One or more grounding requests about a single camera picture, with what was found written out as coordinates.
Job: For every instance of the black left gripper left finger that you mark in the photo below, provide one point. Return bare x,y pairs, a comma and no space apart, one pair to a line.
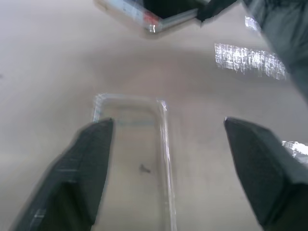
72,173

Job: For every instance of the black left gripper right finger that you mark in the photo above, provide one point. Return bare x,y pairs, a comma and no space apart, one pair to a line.
267,173

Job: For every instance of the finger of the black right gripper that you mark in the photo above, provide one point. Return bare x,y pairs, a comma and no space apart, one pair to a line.
209,10
286,29

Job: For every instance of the metal-framed box edge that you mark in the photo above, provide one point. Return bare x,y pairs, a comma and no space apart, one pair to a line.
168,7

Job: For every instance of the clear plastic tray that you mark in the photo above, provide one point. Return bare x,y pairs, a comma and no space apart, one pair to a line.
134,149

